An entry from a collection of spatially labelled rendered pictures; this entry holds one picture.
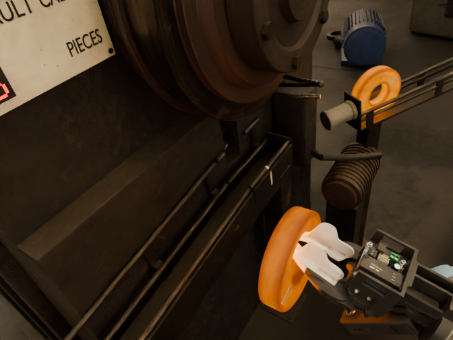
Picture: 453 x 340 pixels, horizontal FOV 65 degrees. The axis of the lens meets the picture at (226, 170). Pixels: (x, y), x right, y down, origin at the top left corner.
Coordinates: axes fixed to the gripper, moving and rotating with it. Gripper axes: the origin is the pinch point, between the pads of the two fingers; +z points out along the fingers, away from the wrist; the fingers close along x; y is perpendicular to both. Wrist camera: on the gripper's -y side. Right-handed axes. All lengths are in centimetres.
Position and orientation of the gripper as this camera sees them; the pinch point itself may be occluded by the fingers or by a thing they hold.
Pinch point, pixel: (290, 241)
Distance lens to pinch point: 52.3
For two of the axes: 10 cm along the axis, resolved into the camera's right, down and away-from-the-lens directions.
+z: -8.3, -4.6, 3.1
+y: 0.8, -6.6, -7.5
